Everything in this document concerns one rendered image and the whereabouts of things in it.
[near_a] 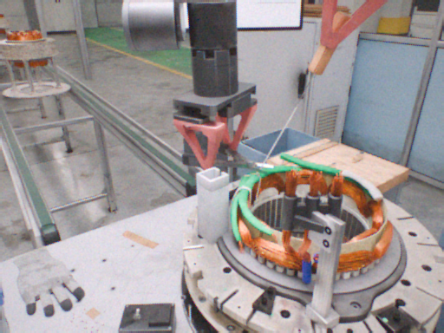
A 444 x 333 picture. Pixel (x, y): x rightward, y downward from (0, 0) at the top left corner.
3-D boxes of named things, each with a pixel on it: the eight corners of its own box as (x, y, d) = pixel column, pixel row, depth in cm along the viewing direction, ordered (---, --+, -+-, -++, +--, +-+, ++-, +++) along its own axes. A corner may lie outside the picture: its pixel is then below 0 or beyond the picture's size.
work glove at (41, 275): (11, 260, 87) (9, 252, 86) (62, 243, 93) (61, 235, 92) (28, 329, 70) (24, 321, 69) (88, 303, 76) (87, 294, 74)
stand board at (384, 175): (265, 169, 74) (266, 159, 73) (323, 147, 84) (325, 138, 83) (349, 212, 60) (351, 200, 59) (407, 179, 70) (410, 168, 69)
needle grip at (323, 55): (306, 70, 37) (336, 11, 33) (309, 66, 38) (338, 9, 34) (320, 77, 36) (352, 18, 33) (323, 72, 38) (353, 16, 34)
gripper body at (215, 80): (172, 113, 44) (165, 50, 40) (218, 91, 51) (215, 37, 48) (214, 121, 41) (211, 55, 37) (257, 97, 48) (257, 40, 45)
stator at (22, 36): (13, 63, 227) (4, 30, 218) (50, 61, 235) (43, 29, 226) (10, 70, 209) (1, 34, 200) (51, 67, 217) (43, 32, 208)
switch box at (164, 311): (127, 320, 72) (124, 300, 69) (176, 319, 72) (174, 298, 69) (120, 348, 66) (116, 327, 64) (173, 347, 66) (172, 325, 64)
